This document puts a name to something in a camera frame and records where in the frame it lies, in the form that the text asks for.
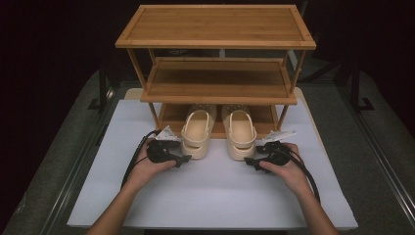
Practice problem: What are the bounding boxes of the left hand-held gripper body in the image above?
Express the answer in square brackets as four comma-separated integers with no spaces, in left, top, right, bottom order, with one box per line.
[146,125,181,165]

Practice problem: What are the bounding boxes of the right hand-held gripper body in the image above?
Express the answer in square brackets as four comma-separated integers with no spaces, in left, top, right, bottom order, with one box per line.
[260,129,298,166]

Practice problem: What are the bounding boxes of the beige clog shoe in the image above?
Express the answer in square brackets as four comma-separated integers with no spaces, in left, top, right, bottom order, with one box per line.
[180,103,218,161]
[220,103,258,162]

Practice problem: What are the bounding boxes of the wooden shoe rack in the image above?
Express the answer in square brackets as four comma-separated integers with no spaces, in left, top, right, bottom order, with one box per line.
[115,4,317,140]

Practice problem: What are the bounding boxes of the person's left hand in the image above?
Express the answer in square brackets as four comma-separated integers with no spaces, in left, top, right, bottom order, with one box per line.
[127,138,178,192]

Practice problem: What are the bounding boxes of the person's right hand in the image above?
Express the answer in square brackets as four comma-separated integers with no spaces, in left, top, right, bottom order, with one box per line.
[258,142,311,198]

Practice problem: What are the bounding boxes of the black metal stand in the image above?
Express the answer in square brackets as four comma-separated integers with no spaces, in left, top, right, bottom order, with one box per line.
[87,62,115,115]
[339,60,377,114]

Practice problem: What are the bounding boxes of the black cable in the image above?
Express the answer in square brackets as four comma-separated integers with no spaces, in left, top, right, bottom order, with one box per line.
[283,147,322,205]
[120,129,162,190]

